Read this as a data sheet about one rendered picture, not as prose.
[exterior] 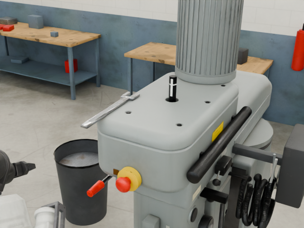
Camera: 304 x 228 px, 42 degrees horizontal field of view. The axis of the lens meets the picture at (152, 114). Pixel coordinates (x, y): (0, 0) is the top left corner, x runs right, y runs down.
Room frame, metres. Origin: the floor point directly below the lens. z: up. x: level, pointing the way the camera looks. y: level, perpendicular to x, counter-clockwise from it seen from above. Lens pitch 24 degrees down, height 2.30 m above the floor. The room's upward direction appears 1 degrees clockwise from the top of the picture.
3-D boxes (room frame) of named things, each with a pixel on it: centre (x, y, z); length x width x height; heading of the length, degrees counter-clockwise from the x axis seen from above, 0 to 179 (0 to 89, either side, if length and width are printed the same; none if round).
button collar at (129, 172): (0.81, 0.05, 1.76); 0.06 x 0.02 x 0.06; 62
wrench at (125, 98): (0.93, 0.11, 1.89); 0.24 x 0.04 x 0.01; 154
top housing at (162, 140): (1.03, -0.06, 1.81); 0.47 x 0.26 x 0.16; 152
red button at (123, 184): (0.79, 0.06, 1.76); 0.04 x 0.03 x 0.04; 62
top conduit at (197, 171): (0.97, -0.20, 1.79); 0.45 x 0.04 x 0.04; 152
